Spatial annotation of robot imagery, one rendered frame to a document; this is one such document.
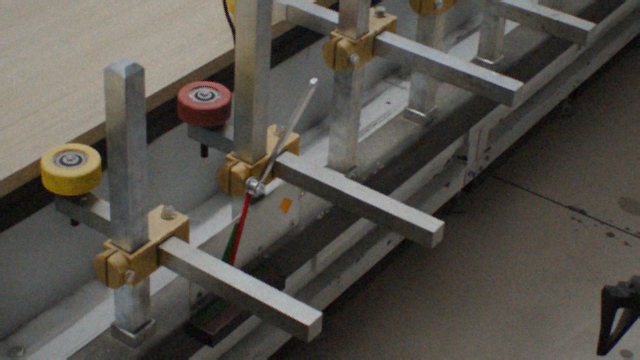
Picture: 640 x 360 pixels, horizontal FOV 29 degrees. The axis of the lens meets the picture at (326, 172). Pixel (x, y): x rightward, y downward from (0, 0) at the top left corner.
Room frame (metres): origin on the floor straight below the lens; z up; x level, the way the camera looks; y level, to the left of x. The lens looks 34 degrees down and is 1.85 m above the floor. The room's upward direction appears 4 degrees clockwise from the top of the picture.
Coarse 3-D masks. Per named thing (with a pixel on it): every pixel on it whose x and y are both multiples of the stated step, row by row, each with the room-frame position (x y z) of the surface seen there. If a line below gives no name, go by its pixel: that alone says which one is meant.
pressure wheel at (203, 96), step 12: (192, 84) 1.59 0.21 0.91; (204, 84) 1.59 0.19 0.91; (216, 84) 1.59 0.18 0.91; (180, 96) 1.55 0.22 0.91; (192, 96) 1.56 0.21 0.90; (204, 96) 1.56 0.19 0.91; (216, 96) 1.56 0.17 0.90; (228, 96) 1.56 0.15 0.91; (180, 108) 1.54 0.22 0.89; (192, 108) 1.53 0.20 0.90; (204, 108) 1.52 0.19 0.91; (216, 108) 1.53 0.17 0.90; (228, 108) 1.55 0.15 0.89; (192, 120) 1.53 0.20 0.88; (204, 120) 1.52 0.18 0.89; (216, 120) 1.53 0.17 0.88; (204, 156) 1.56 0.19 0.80
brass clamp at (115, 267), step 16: (160, 208) 1.33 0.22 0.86; (160, 224) 1.30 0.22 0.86; (176, 224) 1.30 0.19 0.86; (160, 240) 1.27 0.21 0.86; (96, 256) 1.24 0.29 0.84; (112, 256) 1.22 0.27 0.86; (128, 256) 1.22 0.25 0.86; (144, 256) 1.24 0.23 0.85; (96, 272) 1.23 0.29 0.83; (112, 272) 1.21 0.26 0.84; (128, 272) 1.21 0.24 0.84; (144, 272) 1.24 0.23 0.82; (112, 288) 1.21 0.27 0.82
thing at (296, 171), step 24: (216, 144) 1.53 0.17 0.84; (288, 168) 1.46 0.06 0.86; (312, 168) 1.46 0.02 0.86; (312, 192) 1.43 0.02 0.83; (336, 192) 1.41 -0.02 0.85; (360, 192) 1.41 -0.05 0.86; (360, 216) 1.39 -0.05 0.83; (384, 216) 1.37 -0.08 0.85; (408, 216) 1.36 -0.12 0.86; (432, 240) 1.33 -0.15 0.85
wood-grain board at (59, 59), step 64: (0, 0) 1.83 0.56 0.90; (64, 0) 1.84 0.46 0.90; (128, 0) 1.86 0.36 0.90; (192, 0) 1.88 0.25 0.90; (320, 0) 1.93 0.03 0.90; (0, 64) 1.62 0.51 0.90; (64, 64) 1.63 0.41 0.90; (192, 64) 1.66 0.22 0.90; (0, 128) 1.44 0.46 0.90; (64, 128) 1.45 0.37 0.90; (0, 192) 1.31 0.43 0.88
